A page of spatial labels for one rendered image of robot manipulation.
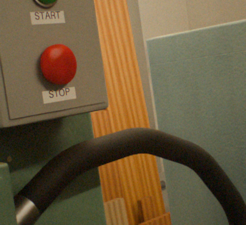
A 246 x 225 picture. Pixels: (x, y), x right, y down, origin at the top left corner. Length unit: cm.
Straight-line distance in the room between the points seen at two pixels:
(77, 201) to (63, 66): 15
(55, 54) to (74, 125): 11
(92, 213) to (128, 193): 176
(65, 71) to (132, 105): 192
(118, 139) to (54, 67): 10
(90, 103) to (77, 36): 5
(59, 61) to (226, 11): 240
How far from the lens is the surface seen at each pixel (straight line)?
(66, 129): 51
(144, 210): 226
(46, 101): 42
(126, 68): 234
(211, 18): 284
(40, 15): 43
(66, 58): 42
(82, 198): 52
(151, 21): 272
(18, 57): 41
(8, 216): 38
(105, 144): 47
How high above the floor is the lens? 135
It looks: 3 degrees down
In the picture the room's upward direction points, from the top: 8 degrees counter-clockwise
